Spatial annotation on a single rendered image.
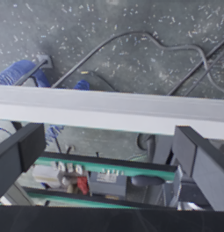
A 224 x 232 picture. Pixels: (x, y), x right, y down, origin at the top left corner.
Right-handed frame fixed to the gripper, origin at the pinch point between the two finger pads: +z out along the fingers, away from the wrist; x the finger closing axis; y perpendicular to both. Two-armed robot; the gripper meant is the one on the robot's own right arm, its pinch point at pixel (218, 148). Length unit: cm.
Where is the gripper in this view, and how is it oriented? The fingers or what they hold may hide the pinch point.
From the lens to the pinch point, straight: 40.9
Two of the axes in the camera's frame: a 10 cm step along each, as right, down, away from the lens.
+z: 0.3, -9.3, -3.7
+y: 1.4, -3.6, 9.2
